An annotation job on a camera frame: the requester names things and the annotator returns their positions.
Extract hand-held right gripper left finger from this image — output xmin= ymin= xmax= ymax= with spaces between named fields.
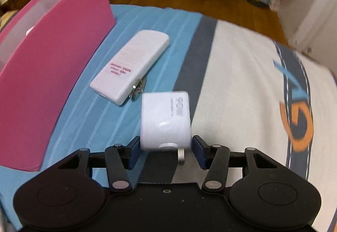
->
xmin=56 ymin=136 xmax=141 ymax=193

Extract metal keys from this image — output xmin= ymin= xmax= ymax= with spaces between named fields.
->
xmin=129 ymin=77 xmax=147 ymax=102

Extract white power adapter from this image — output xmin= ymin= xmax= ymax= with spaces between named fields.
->
xmin=139 ymin=91 xmax=192 ymax=166

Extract white door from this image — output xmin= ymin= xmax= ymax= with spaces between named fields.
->
xmin=276 ymin=0 xmax=337 ymax=75

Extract white remote with pink print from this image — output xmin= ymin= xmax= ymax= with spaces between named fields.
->
xmin=90 ymin=30 xmax=170 ymax=105

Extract striped printed bed sheet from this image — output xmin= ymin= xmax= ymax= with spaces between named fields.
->
xmin=0 ymin=4 xmax=337 ymax=232

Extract pink storage box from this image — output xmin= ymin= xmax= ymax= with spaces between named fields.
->
xmin=0 ymin=0 xmax=117 ymax=171

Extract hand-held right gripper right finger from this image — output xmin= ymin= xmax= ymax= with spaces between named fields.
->
xmin=192 ymin=135 xmax=278 ymax=193

